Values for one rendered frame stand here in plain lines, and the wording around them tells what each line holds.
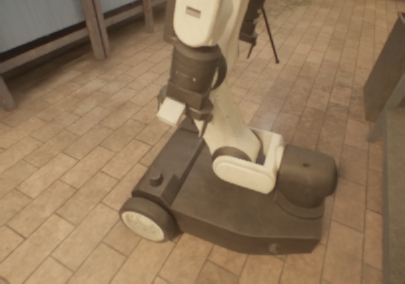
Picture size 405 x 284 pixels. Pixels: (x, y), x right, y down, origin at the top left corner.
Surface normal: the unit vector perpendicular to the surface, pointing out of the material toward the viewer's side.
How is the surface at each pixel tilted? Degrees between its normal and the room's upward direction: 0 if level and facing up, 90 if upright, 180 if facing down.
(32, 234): 0
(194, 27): 90
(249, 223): 0
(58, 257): 0
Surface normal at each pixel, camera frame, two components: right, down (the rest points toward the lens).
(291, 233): 0.03, -0.75
